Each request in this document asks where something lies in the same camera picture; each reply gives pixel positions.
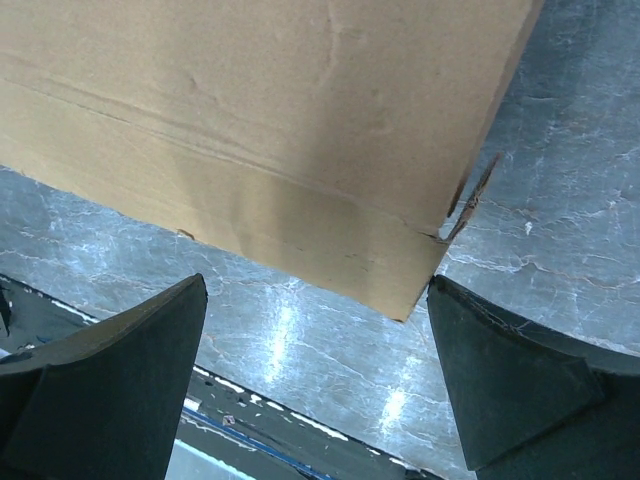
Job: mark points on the brown cardboard box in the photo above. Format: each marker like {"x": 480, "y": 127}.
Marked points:
{"x": 327, "y": 139}

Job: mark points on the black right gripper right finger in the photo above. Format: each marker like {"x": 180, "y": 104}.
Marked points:
{"x": 530, "y": 399}

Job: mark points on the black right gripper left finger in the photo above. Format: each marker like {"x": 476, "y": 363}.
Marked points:
{"x": 104, "y": 402}

